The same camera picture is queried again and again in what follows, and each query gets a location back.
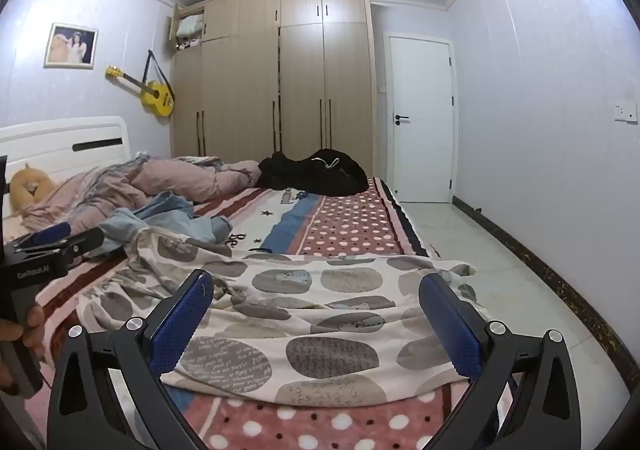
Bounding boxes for light blue sweatshirt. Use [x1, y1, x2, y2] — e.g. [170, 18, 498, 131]
[97, 207, 236, 258]

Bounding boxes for printed striped dotted bed blanket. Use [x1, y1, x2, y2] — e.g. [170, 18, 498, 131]
[0, 175, 516, 450]

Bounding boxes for white bed headboard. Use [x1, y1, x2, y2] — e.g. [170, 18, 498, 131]
[0, 116, 132, 221]

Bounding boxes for yellow guitar with strap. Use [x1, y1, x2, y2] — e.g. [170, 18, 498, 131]
[105, 50, 176, 119]

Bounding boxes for yellow plush toy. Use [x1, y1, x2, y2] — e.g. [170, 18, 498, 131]
[10, 164, 58, 211]

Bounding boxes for cream grey-spotted pants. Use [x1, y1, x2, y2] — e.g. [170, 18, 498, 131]
[75, 225, 493, 406]

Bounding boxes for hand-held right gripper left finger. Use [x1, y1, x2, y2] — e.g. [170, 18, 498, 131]
[46, 269, 215, 450]

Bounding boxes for dark marble baseboard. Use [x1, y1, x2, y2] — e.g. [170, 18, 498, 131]
[452, 195, 640, 381]

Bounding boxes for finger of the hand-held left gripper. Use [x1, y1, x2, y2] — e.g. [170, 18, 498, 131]
[62, 226, 106, 263]
[12, 221, 72, 251]

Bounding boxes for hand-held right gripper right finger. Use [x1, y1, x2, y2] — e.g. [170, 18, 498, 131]
[419, 271, 583, 450]

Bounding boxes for black clothing with drawstring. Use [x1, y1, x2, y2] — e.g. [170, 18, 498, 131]
[257, 148, 371, 197]

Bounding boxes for framed wall picture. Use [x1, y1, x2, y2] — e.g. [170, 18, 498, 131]
[43, 22, 98, 69]

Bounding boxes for blue denim garment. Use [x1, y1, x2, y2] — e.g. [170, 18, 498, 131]
[134, 192, 197, 225]

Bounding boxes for folded clothes in wardrobe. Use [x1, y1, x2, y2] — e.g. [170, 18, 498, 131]
[176, 14, 205, 49]

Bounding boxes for beige wooden wardrobe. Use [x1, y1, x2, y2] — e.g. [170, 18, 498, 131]
[167, 0, 377, 181]

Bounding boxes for white door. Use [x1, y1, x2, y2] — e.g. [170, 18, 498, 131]
[385, 32, 457, 204]

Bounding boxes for person's left hand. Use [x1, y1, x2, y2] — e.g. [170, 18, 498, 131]
[0, 304, 47, 357]

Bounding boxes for pink duvet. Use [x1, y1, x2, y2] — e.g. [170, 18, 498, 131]
[22, 155, 262, 235]

